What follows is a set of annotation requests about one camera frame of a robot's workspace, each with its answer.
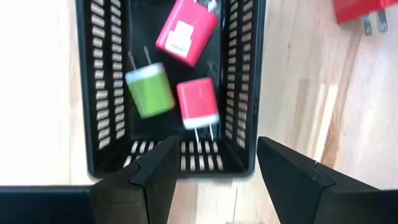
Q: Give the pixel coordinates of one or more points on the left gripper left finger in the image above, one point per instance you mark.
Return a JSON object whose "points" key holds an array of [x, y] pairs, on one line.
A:
{"points": [[140, 199]]}

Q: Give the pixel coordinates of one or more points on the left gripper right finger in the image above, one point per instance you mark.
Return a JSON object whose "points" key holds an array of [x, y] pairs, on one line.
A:
{"points": [[311, 196]]}

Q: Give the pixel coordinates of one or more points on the green wall charger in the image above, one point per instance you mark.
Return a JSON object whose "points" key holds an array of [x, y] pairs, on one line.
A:
{"points": [[152, 93]]}

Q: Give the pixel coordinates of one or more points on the red adapter with white label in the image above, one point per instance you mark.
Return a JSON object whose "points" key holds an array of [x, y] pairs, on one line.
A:
{"points": [[192, 18]]}

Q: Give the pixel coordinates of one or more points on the black slotted plastic basket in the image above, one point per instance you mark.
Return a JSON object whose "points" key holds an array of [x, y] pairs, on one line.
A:
{"points": [[84, 124]]}

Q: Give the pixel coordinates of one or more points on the red rectangular power adapter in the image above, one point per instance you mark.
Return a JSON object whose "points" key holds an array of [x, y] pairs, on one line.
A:
{"points": [[357, 9]]}

